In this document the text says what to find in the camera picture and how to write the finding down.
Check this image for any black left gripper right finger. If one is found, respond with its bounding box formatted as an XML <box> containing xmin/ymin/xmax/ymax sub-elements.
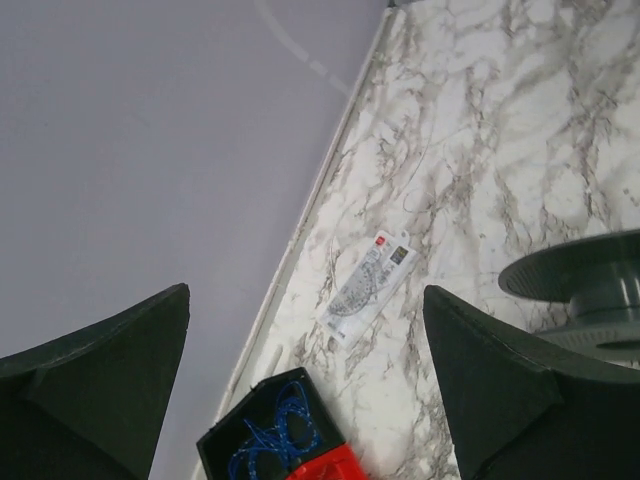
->
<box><xmin>423</xmin><ymin>285</ymin><xmax>639</xmax><ymax>479</ymax></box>

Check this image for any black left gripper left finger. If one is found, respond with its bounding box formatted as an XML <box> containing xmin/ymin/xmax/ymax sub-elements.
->
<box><xmin>1</xmin><ymin>284</ymin><xmax>190</xmax><ymax>479</ymax></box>

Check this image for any black cable spool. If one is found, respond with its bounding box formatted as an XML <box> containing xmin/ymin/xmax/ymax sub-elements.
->
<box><xmin>498</xmin><ymin>230</ymin><xmax>639</xmax><ymax>362</ymax></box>

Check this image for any black storage bin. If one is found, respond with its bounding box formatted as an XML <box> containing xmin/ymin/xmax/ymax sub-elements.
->
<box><xmin>197</xmin><ymin>367</ymin><xmax>346</xmax><ymax>479</ymax></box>

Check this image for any red storage bin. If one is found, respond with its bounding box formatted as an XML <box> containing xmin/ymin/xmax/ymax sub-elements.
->
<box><xmin>286</xmin><ymin>444</ymin><xmax>369</xmax><ymax>480</ymax></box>

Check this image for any flat printed packet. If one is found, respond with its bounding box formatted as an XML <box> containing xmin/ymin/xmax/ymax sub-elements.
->
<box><xmin>319</xmin><ymin>230</ymin><xmax>417</xmax><ymax>350</ymax></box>

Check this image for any blue cable bundle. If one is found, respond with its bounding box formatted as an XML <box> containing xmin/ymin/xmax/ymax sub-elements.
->
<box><xmin>227</xmin><ymin>382</ymin><xmax>321</xmax><ymax>479</ymax></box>

